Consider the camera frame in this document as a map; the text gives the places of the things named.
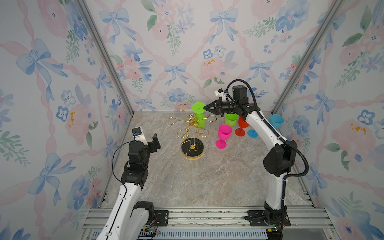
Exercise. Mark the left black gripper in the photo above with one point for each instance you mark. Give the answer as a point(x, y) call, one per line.
point(156, 144)

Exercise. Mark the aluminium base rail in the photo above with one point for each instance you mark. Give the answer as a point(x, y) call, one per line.
point(228, 223)

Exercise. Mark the teal blue wine glass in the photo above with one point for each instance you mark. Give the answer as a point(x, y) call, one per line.
point(276, 121)

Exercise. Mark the pink wine glass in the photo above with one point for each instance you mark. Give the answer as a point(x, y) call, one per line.
point(224, 133)

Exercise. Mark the green wine glass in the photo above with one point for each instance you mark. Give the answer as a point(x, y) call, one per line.
point(231, 119)
point(200, 118)

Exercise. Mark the red wine glass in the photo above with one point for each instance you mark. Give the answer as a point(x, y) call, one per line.
point(240, 132)

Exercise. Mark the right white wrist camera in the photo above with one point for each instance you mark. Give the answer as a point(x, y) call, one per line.
point(223, 97)

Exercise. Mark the right aluminium corner post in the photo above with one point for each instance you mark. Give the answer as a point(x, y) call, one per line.
point(320, 33)

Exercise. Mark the gold wire wine glass rack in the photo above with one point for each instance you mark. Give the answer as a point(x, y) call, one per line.
point(192, 146)

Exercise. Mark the left aluminium corner post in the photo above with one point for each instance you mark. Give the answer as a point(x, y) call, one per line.
point(95, 34)

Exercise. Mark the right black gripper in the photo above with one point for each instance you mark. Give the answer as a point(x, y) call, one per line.
point(216, 106)

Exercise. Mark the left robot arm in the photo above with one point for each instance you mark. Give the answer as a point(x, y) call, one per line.
point(129, 216)

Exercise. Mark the bright blue wine glass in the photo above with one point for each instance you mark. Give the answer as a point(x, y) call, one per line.
point(253, 134)

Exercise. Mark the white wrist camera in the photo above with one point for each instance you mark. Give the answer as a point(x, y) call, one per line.
point(138, 134)
point(223, 97)

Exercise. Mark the aluminium corner post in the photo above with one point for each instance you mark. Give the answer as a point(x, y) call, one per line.
point(320, 33)
point(95, 34)

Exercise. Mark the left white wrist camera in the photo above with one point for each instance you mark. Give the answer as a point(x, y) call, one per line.
point(138, 134)

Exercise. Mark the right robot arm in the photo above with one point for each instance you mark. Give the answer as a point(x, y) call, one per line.
point(280, 158)

